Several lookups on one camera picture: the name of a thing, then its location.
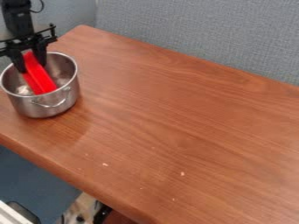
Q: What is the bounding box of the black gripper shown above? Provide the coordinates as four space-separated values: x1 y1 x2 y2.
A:
0 0 57 74

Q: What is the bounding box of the stainless steel pot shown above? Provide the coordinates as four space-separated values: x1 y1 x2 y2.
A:
0 52 80 118

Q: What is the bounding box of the red plastic block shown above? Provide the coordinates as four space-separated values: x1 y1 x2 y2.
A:
22 52 57 95

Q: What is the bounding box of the black white object bottom left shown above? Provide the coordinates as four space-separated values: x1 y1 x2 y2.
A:
0 200 41 224

